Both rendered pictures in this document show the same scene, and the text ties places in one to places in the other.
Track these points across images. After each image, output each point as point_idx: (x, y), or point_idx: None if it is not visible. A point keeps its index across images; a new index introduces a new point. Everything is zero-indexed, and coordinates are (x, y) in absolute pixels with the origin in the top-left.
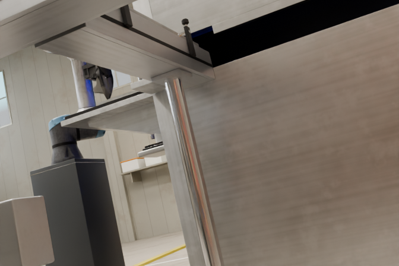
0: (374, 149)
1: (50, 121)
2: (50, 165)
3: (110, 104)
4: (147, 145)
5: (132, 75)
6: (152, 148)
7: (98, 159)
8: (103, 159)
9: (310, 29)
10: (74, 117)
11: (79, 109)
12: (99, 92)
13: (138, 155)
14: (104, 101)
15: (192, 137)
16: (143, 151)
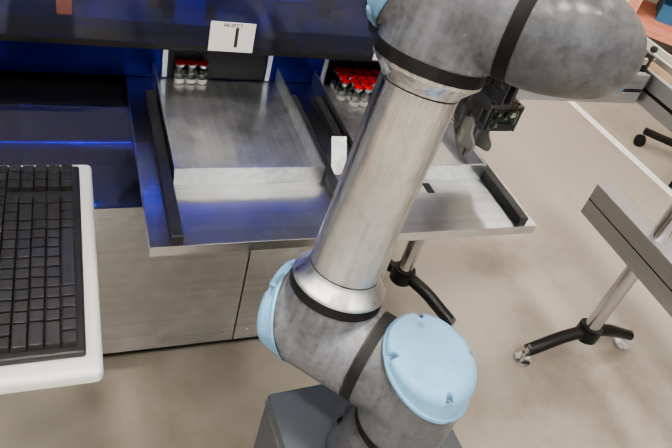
0: None
1: (476, 367)
2: (459, 442)
3: (481, 154)
4: (74, 330)
5: (530, 99)
6: (95, 315)
7: (302, 388)
8: (274, 393)
9: None
10: (519, 203)
11: (379, 280)
12: (472, 150)
13: (102, 375)
14: (479, 156)
15: None
16: (101, 348)
